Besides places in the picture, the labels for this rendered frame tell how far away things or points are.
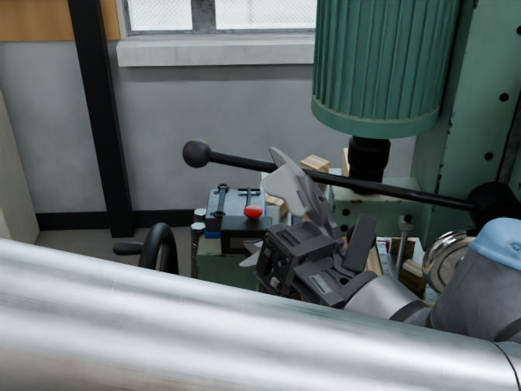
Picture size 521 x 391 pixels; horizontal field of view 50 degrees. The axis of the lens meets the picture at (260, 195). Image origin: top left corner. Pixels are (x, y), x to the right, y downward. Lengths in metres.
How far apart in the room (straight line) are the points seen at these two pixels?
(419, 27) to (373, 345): 0.45
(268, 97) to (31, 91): 0.91
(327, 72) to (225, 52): 1.40
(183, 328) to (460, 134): 0.56
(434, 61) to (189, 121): 1.66
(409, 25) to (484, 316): 0.36
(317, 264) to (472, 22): 0.33
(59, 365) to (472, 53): 0.59
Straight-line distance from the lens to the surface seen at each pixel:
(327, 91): 0.75
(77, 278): 0.30
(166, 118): 2.30
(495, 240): 0.48
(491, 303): 0.47
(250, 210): 0.88
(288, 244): 0.62
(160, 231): 0.97
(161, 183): 2.46
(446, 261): 0.81
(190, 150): 0.66
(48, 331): 0.29
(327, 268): 0.62
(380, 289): 0.58
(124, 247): 0.98
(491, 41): 0.74
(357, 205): 0.85
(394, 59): 0.69
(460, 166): 0.80
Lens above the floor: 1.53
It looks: 34 degrees down
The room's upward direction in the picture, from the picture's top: straight up
